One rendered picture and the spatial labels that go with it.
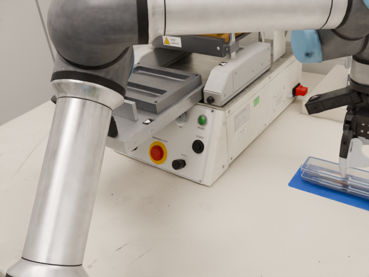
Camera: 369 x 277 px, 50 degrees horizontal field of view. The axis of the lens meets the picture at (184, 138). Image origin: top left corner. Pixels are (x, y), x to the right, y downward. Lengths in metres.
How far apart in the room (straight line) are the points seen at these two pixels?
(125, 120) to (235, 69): 0.29
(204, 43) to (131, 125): 0.31
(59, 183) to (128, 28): 0.23
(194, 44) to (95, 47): 0.52
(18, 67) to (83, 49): 1.96
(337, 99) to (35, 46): 2.00
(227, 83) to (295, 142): 0.30
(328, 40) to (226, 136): 0.38
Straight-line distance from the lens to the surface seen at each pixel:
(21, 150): 1.30
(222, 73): 0.93
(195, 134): 0.97
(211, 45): 0.99
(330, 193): 0.96
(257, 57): 1.04
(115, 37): 0.52
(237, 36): 1.06
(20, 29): 2.49
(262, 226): 0.87
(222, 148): 0.96
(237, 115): 0.99
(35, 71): 2.56
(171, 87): 0.90
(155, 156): 1.04
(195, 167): 0.98
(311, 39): 0.69
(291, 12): 0.56
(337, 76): 1.41
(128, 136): 0.78
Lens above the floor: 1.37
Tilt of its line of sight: 32 degrees down
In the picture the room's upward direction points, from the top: 7 degrees counter-clockwise
